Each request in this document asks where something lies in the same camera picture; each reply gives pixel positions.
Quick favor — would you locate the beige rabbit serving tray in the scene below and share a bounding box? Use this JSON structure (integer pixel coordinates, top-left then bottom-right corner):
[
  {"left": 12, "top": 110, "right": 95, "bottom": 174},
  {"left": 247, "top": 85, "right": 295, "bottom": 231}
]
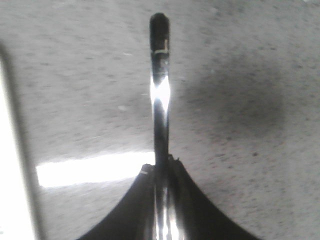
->
[{"left": 0, "top": 44, "right": 44, "bottom": 240}]

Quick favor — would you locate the silver metal spoon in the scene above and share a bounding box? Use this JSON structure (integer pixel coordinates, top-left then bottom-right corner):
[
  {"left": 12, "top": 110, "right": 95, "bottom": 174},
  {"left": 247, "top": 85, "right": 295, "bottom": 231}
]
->
[{"left": 149, "top": 12, "right": 175, "bottom": 240}]

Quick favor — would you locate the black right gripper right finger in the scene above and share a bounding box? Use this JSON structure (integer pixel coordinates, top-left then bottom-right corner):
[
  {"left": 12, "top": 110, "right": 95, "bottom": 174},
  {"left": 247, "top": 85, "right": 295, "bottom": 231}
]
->
[{"left": 168, "top": 154, "right": 258, "bottom": 240}]

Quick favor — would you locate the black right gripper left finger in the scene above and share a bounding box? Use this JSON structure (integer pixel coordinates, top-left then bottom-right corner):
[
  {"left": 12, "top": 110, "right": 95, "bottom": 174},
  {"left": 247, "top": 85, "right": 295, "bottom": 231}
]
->
[{"left": 79, "top": 164, "right": 155, "bottom": 240}]

